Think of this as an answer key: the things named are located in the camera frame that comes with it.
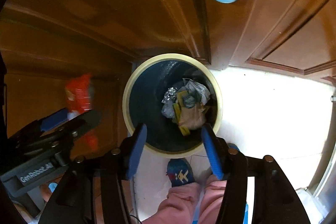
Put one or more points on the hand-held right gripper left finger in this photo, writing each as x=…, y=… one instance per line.
x=136, y=150

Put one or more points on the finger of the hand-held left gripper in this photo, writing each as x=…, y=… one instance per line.
x=86, y=120
x=53, y=117

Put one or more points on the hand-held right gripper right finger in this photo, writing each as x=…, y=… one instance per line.
x=212, y=153

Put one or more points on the orange red snack packet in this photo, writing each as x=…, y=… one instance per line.
x=78, y=92

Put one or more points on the beige plastic bag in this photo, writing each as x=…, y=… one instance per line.
x=194, y=119

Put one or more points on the round dark trash bin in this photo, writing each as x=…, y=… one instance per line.
x=147, y=98

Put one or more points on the yellow snack packet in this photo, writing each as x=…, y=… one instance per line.
x=176, y=111

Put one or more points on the white paper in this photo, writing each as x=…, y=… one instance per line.
x=198, y=90

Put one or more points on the silver foil wrapper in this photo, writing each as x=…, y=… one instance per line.
x=170, y=95

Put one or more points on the pink trousers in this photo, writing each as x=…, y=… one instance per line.
x=181, y=200

